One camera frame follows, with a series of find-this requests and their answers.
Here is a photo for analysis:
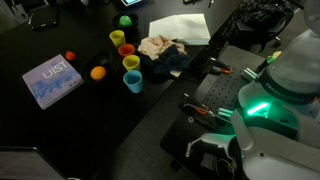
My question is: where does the blue plastic cup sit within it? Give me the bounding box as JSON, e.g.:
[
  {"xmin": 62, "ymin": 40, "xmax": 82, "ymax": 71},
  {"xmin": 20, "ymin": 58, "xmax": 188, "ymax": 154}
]
[{"xmin": 123, "ymin": 70, "xmax": 143, "ymax": 93}]

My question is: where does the orange ball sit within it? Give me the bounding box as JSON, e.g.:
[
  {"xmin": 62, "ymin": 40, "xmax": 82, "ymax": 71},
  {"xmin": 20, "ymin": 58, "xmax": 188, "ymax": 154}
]
[{"xmin": 90, "ymin": 66, "xmax": 107, "ymax": 81}]

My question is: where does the black orange-handled clamp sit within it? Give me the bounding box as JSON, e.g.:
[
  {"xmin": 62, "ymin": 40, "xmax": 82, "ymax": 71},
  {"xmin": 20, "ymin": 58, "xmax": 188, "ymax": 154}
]
[{"xmin": 201, "ymin": 57, "xmax": 232, "ymax": 75}]

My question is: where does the small orange clamp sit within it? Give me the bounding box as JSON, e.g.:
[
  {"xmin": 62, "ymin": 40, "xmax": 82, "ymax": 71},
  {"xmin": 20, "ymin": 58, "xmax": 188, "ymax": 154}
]
[{"xmin": 182, "ymin": 93, "xmax": 216, "ymax": 117}]

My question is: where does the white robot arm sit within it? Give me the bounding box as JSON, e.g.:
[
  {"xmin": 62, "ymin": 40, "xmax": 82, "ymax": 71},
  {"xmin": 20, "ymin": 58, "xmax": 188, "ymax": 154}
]
[{"xmin": 198, "ymin": 0, "xmax": 320, "ymax": 180}]

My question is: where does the beige cloth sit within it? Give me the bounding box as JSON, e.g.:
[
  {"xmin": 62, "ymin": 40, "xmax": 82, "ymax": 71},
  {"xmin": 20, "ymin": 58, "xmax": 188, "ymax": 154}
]
[{"xmin": 138, "ymin": 35, "xmax": 187, "ymax": 77}]

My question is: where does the black perforated mounting board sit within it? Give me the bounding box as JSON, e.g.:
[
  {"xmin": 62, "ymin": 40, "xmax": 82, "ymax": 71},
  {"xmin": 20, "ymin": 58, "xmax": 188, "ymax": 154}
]
[{"xmin": 160, "ymin": 46, "xmax": 264, "ymax": 180}]

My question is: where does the navy blue cloth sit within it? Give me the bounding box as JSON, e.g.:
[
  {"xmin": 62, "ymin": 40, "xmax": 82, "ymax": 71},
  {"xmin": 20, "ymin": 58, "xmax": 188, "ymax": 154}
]
[{"xmin": 144, "ymin": 45, "xmax": 188, "ymax": 76}]

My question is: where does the orange plastic cup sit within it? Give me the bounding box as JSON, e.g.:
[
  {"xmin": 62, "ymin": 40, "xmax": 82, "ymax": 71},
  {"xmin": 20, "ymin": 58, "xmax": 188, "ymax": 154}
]
[{"xmin": 118, "ymin": 44, "xmax": 135, "ymax": 58}]

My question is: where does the small red-orange object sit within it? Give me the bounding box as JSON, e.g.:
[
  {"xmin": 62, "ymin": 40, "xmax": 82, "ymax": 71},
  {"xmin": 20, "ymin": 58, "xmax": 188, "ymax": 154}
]
[{"xmin": 65, "ymin": 51, "xmax": 76, "ymax": 61}]

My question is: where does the black smartphone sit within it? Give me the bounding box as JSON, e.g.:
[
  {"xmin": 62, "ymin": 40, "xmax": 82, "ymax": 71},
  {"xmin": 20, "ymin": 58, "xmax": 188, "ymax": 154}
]
[{"xmin": 28, "ymin": 6, "xmax": 58, "ymax": 30}]

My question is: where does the purple UIST book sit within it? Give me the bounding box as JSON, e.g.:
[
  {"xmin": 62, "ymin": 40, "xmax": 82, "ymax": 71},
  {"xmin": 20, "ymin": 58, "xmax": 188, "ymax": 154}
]
[{"xmin": 22, "ymin": 54, "xmax": 84, "ymax": 110}]

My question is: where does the tablet with lit screen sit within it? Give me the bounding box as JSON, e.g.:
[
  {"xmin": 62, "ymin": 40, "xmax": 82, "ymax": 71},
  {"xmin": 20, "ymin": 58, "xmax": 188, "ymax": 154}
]
[{"xmin": 121, "ymin": 0, "xmax": 144, "ymax": 7}]

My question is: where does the black bowl with orange ball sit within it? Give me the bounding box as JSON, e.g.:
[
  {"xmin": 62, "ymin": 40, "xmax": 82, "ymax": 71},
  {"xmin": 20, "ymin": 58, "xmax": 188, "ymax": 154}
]
[{"xmin": 81, "ymin": 51, "xmax": 115, "ymax": 85}]

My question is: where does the yellow-green plastic cup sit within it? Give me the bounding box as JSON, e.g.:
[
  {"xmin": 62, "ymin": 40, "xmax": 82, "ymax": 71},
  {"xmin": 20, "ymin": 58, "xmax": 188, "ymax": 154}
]
[{"xmin": 122, "ymin": 55, "xmax": 140, "ymax": 71}]

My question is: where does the green ball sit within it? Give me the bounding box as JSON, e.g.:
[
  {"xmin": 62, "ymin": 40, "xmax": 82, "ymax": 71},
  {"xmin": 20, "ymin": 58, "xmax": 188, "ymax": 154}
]
[{"xmin": 119, "ymin": 15, "xmax": 132, "ymax": 27}]

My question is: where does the black bowl with green ball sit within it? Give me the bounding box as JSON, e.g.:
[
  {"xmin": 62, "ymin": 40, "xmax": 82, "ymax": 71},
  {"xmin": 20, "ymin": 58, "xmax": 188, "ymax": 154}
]
[{"xmin": 112, "ymin": 12, "xmax": 139, "ymax": 33}]

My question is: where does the beige and white book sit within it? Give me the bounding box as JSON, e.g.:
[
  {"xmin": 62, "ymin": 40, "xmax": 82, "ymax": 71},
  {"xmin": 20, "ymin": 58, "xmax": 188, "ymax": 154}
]
[{"xmin": 148, "ymin": 14, "xmax": 211, "ymax": 45}]

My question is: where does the black patterned backpack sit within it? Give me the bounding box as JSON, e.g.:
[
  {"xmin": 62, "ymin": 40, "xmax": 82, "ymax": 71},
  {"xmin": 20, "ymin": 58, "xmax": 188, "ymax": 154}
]
[{"xmin": 218, "ymin": 0, "xmax": 295, "ymax": 44}]

